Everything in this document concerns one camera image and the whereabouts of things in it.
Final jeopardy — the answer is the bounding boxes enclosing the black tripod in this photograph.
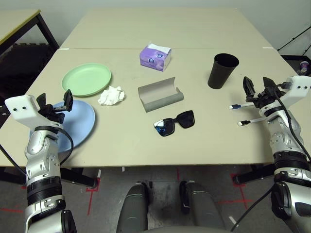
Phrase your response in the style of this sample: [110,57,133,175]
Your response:
[276,23,311,55]

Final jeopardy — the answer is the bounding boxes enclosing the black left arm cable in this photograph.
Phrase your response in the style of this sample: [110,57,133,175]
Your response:
[0,127,74,179]

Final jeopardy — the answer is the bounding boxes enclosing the blue plastic plate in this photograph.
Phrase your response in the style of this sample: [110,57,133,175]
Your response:
[29,100,96,153]

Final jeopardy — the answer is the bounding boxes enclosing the grey glasses case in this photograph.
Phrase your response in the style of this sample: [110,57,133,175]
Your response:
[138,77,184,113]

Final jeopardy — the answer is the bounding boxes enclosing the purple tissue pack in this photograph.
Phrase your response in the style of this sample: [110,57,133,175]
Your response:
[139,43,172,72]

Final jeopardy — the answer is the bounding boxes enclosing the black plastic cup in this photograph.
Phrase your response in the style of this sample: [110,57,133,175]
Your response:
[207,53,240,90]

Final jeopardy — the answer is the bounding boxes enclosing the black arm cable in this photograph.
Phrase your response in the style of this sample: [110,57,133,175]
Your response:
[230,82,311,232]
[0,127,74,179]

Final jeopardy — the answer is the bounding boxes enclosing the grey robot right leg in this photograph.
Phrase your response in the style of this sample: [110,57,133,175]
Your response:
[179,181,226,233]

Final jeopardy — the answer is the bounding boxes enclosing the black table base bar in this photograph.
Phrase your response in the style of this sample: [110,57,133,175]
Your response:
[233,165,276,184]
[0,166,98,189]

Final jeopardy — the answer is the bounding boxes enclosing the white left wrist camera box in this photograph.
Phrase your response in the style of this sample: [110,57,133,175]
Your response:
[4,95,41,122]

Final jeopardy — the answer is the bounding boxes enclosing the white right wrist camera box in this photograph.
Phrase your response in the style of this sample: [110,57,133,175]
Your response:
[279,75,311,107]

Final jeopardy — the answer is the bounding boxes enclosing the green plastic plate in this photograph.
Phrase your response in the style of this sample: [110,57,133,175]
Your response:
[61,63,112,98]

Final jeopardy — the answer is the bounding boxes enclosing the black sunglasses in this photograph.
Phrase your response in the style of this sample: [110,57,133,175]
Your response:
[153,110,196,137]

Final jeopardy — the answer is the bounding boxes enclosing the white marker blue cap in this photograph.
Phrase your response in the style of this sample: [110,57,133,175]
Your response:
[229,103,255,110]

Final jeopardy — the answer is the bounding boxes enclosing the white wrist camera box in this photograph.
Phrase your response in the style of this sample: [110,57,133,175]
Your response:
[4,95,41,122]
[279,75,311,107]

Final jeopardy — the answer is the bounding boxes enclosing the grey robot left leg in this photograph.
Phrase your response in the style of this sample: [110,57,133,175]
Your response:
[116,182,153,233]

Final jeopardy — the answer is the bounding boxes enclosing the grey robot leg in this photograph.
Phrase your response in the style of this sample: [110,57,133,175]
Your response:
[116,182,153,233]
[179,181,226,233]

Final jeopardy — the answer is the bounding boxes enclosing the black framed side table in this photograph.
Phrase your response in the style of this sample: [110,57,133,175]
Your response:
[0,9,60,56]

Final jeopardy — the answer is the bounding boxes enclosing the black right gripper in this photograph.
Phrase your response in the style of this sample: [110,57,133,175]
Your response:
[242,76,284,109]

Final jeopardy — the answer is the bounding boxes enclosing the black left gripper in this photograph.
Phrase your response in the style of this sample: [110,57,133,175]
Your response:
[36,89,74,126]

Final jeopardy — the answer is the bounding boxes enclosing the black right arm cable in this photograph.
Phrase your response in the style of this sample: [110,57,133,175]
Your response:
[230,82,311,232]

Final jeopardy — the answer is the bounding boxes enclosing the white tissue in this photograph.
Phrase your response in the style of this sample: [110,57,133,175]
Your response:
[97,85,126,106]

